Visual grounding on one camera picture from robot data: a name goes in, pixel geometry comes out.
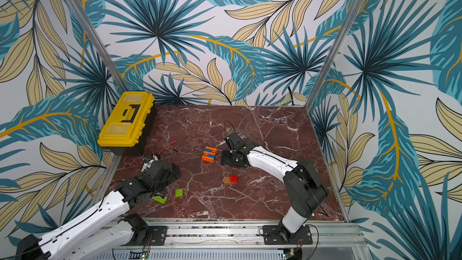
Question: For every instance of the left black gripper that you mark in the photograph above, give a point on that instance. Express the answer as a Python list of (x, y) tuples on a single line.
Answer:
[(171, 177)]

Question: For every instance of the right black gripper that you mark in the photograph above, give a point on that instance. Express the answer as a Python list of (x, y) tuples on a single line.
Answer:
[(233, 153)]

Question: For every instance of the orange lego brick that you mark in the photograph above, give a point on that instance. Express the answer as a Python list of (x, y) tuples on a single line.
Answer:
[(209, 159), (210, 149)]

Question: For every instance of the green square lego brick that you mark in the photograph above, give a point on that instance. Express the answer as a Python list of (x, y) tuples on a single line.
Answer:
[(179, 193)]

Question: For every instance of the lime green lego brick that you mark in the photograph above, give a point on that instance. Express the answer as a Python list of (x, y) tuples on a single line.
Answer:
[(160, 199)]

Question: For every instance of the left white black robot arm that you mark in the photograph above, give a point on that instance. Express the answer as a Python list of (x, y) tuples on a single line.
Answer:
[(81, 238)]

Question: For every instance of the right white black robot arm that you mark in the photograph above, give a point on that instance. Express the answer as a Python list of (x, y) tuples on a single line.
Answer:
[(303, 183)]

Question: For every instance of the yellow black toolbox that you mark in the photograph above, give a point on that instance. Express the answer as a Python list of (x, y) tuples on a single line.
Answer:
[(127, 129)]

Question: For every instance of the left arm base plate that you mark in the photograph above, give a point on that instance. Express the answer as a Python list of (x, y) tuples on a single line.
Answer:
[(155, 236)]

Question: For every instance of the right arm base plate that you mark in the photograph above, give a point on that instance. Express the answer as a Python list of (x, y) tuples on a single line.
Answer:
[(279, 235)]

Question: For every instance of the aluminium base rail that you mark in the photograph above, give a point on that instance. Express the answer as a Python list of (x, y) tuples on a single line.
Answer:
[(241, 234)]

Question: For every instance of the left aluminium corner post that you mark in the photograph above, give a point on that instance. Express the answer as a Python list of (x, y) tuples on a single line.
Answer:
[(94, 38)]

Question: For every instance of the aluminium corner post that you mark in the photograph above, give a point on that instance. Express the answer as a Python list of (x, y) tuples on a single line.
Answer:
[(94, 38), (350, 16)]

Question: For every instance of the right aluminium corner post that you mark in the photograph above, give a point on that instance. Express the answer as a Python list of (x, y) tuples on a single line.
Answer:
[(350, 16)]

